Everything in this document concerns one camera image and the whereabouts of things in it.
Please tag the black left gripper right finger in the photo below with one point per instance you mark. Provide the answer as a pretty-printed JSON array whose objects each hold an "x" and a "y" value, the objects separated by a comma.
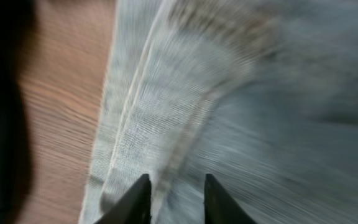
[{"x": 220, "y": 207}]

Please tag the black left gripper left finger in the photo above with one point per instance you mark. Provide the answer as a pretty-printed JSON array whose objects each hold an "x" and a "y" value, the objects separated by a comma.
[{"x": 133, "y": 207}]

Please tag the black garment under pile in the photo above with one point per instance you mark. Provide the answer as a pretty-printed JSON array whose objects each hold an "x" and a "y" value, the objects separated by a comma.
[{"x": 16, "y": 18}]

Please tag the light blue denim shorts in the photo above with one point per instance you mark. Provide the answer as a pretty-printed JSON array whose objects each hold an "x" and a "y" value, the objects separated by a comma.
[{"x": 262, "y": 94}]

